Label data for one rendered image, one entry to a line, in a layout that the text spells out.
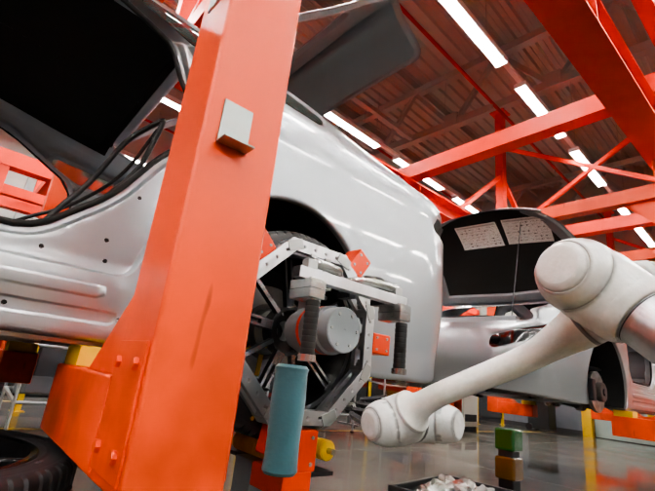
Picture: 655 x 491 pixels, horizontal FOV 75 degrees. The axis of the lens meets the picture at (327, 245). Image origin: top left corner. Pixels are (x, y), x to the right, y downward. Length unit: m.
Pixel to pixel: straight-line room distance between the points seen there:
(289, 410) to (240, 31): 0.86
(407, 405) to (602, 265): 0.53
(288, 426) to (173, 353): 0.50
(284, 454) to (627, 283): 0.81
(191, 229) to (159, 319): 0.15
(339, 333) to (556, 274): 0.60
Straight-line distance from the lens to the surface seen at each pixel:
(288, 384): 1.13
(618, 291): 0.82
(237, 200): 0.79
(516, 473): 0.96
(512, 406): 7.10
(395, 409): 1.08
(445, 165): 5.21
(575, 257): 0.82
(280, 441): 1.14
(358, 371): 1.47
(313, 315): 1.04
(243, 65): 0.91
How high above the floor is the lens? 0.71
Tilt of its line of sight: 17 degrees up
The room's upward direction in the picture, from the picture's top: 6 degrees clockwise
